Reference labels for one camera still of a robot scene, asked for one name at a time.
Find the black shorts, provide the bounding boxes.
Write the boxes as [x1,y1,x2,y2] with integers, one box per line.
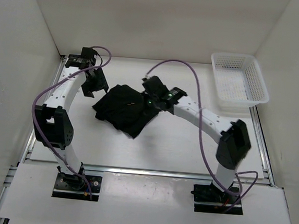
[92,85,160,139]

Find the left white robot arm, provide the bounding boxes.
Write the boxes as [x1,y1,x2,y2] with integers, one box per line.
[32,46,109,190]

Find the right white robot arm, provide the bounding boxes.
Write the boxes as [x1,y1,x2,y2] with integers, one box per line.
[142,76,251,202]

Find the white plastic basket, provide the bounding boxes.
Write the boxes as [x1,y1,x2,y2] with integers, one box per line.
[211,52,269,110]

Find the aluminium frame rail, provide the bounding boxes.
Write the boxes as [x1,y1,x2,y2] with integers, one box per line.
[24,159,272,186]

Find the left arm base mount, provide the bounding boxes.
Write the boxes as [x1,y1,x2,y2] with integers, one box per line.
[52,172,102,202]

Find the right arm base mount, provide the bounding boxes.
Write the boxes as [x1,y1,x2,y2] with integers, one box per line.
[190,184,243,216]

